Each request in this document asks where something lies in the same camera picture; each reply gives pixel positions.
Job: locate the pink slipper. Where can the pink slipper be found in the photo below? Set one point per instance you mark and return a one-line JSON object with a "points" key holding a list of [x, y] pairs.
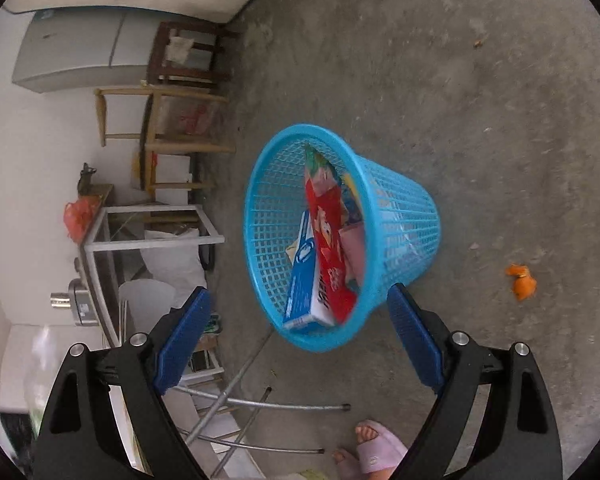
{"points": [[350, 467], [382, 447]]}

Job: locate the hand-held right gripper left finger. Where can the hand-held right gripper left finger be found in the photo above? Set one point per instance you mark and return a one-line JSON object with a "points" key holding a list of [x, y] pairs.
{"points": [[182, 340]]}

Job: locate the metal table legs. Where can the metal table legs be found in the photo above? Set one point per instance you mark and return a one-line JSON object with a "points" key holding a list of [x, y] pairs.
{"points": [[280, 405]]}

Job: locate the wooden chair with dark seat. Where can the wooden chair with dark seat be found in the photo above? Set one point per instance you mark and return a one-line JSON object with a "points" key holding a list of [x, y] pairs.
{"points": [[150, 125]]}

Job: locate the dark wooden stool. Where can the dark wooden stool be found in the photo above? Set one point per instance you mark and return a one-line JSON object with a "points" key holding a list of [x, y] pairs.
{"points": [[157, 55]]}

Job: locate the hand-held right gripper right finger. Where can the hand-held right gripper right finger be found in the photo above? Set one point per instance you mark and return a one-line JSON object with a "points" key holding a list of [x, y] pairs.
{"points": [[417, 340]]}

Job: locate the blue and white box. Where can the blue and white box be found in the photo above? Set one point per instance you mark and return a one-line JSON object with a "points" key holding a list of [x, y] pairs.
{"points": [[300, 285]]}

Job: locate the blue plastic basket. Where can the blue plastic basket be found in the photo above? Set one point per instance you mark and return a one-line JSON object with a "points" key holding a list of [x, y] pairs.
{"points": [[405, 210]]}

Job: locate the orange plastic bag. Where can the orange plastic bag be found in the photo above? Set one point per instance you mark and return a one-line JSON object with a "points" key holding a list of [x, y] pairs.
{"points": [[82, 217]]}

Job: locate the white sack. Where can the white sack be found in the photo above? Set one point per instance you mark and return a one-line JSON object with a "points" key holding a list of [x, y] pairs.
{"points": [[172, 265]]}

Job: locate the white cloth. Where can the white cloth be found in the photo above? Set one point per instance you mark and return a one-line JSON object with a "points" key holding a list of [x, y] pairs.
{"points": [[180, 49]]}

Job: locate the orange peel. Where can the orange peel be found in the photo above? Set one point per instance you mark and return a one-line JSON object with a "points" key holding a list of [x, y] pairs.
{"points": [[522, 282]]}

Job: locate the printed bag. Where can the printed bag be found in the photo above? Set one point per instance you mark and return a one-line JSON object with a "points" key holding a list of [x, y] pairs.
{"points": [[190, 116]]}

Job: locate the grey refrigerator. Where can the grey refrigerator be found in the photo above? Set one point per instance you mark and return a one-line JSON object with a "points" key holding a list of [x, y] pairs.
{"points": [[80, 50]]}

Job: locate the white side table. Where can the white side table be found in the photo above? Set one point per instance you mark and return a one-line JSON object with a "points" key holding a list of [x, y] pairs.
{"points": [[155, 242]]}

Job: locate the steel cooking pot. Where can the steel cooking pot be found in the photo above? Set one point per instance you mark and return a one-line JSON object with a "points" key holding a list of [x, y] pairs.
{"points": [[80, 305]]}

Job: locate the red snack bag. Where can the red snack bag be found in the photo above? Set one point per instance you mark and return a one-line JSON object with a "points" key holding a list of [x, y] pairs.
{"points": [[327, 240]]}

